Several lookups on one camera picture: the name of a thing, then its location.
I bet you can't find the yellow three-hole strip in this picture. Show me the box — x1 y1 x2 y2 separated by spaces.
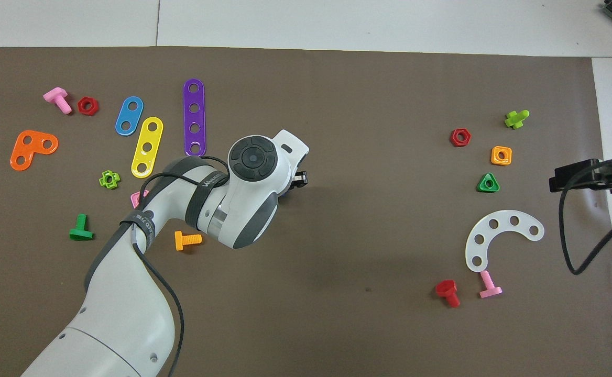
130 116 164 179

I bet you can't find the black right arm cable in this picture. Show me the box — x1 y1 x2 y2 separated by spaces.
559 156 612 275

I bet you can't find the orange square plastic nut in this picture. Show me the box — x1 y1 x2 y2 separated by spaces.
490 146 513 167

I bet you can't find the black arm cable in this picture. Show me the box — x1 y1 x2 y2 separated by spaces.
559 156 612 275
119 155 231 377

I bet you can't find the orange plastic bolt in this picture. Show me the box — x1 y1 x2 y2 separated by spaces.
174 230 203 251

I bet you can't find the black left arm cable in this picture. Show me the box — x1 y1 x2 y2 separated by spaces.
119 155 231 377

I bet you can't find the blue two-hole strip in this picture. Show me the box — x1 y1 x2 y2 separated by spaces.
115 96 144 137

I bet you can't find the orange three-hole corner plate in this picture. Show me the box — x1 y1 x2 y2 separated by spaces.
10 130 59 171

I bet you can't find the red plastic bolt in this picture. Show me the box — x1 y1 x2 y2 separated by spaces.
435 279 462 308

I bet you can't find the white curved five-hole plate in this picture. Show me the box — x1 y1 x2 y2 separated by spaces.
465 210 545 273

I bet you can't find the brown table mat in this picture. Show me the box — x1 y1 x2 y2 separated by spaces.
0 46 612 377

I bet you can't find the green plastic bolt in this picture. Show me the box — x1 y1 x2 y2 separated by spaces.
69 213 94 241

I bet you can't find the purple four-hole strip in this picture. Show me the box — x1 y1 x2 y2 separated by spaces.
183 79 207 158

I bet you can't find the lime green cross-head bolt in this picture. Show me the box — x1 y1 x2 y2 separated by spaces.
504 109 530 130

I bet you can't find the pink plastic bolt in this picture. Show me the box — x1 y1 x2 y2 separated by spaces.
43 87 73 115
478 270 504 300

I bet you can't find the green triangular plastic nut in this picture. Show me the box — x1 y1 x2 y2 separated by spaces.
476 172 500 193

